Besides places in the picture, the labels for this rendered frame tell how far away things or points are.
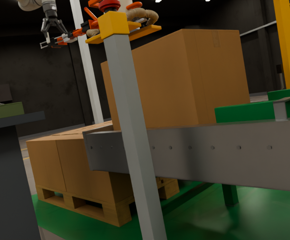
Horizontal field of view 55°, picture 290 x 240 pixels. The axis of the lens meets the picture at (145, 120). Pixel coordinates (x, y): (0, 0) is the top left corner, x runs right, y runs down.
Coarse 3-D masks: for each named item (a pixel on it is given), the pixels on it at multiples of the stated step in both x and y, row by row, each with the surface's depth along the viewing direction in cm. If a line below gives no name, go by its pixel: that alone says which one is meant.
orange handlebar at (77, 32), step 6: (90, 0) 132; (96, 0) 130; (90, 6) 135; (96, 6) 137; (126, 6) 150; (132, 6) 148; (138, 6) 150; (96, 24) 167; (78, 30) 176; (72, 36) 182
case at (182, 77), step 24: (144, 48) 121; (168, 48) 111; (192, 48) 107; (216, 48) 117; (240, 48) 129; (144, 72) 124; (168, 72) 113; (192, 72) 106; (216, 72) 116; (240, 72) 127; (144, 96) 127; (168, 96) 116; (192, 96) 106; (216, 96) 115; (240, 96) 126; (168, 120) 119; (192, 120) 109
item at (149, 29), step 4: (140, 28) 161; (144, 28) 155; (148, 28) 153; (152, 28) 153; (156, 28) 155; (160, 28) 158; (132, 32) 160; (136, 32) 158; (140, 32) 157; (144, 32) 159; (148, 32) 161; (152, 32) 163; (128, 36) 162; (132, 36) 163; (136, 36) 165; (140, 36) 167
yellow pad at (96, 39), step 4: (128, 24) 137; (132, 24) 139; (136, 24) 141; (140, 24) 144; (132, 28) 144; (96, 36) 152; (100, 36) 150; (88, 40) 156; (92, 40) 155; (96, 40) 156; (100, 40) 158
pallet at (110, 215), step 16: (48, 192) 244; (64, 192) 209; (160, 192) 196; (176, 192) 201; (64, 208) 215; (80, 208) 202; (96, 208) 196; (112, 208) 166; (128, 208) 170; (112, 224) 169
